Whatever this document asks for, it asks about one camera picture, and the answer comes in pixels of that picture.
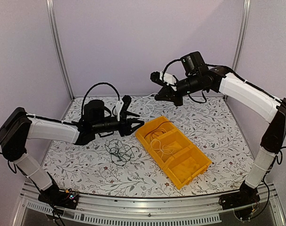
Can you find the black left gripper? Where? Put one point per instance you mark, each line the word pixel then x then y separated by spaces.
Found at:
pixel 126 125

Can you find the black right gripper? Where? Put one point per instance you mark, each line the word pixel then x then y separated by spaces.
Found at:
pixel 163 94

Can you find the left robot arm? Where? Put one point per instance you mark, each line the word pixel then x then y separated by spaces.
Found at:
pixel 21 126

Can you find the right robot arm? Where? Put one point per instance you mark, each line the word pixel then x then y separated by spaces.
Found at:
pixel 269 107

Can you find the floral table cloth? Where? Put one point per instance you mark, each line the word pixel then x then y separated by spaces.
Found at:
pixel 120 166

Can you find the yellow three-compartment bin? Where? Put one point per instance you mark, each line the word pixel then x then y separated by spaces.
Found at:
pixel 173 152

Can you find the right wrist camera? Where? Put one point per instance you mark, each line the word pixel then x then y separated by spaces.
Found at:
pixel 164 79

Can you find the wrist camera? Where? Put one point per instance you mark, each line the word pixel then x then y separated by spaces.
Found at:
pixel 164 79
pixel 121 107

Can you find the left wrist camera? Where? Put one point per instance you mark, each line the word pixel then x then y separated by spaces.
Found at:
pixel 121 107

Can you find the aluminium front rail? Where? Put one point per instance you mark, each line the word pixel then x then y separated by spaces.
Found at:
pixel 100 210

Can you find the right rear aluminium post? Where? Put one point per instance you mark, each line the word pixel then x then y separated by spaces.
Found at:
pixel 242 33

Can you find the aluminium post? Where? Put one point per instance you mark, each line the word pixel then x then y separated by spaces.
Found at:
pixel 58 48
pixel 242 33

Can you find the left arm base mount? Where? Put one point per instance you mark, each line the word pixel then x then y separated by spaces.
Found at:
pixel 54 196

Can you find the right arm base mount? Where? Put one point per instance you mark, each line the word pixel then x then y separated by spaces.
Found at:
pixel 245 201

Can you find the left rear aluminium post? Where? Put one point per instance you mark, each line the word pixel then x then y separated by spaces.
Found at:
pixel 58 48

